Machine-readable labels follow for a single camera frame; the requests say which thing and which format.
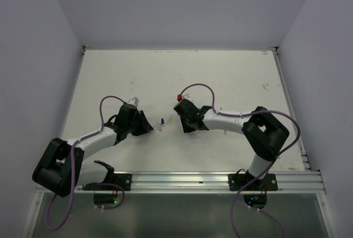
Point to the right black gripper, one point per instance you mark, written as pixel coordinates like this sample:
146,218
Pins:
186,128

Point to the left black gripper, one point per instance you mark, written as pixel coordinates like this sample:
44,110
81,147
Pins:
144,126

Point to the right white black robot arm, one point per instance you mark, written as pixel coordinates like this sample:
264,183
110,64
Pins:
265,133

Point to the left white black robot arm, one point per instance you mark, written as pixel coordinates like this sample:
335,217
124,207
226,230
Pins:
62,167

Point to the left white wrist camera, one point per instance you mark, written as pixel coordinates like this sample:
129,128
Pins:
134,101

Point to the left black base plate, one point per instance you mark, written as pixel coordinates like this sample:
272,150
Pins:
123,180

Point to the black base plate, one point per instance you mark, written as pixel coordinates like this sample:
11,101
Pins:
123,180
237,180

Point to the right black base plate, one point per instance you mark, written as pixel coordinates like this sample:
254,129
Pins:
237,180

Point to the right side aluminium rail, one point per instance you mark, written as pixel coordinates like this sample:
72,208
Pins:
275,52

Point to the aluminium rail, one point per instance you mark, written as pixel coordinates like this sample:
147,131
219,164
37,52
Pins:
275,52
217,183

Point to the aluminium front rail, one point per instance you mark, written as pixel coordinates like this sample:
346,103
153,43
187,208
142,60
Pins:
217,183

